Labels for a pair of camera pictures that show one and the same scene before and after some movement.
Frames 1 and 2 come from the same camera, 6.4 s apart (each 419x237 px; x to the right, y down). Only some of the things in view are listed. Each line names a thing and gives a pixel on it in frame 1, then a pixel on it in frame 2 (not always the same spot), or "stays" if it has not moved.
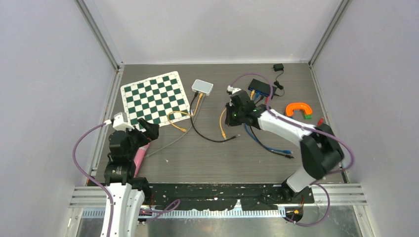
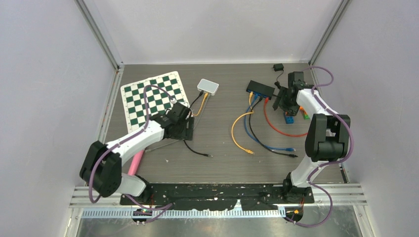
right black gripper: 229,120 -> 290,110
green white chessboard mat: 161,98 stays
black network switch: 262,88 stays
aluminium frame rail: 95,197 stays
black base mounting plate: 207,196 stays
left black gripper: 151,132 -> 187,133
